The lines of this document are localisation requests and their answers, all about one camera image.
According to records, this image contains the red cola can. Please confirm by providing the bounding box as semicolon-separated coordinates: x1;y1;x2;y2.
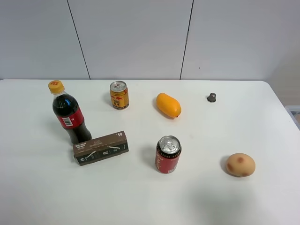
155;135;182;174

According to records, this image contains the cola bottle yellow cap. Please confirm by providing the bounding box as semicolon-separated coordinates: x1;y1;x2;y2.
48;80;92;144

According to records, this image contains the clear plastic bin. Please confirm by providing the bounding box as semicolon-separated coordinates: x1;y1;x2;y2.
285;105;300;130

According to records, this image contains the spotted tan potato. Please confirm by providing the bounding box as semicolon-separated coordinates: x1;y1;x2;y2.
225;153;256;177

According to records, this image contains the gold energy drink can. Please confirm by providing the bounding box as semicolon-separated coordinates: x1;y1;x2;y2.
110;81;129;110

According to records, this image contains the brown cardboard box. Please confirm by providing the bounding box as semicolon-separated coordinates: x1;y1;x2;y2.
73;131;129;166

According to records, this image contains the orange mango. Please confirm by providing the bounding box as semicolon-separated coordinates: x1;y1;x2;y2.
156;93;181;118

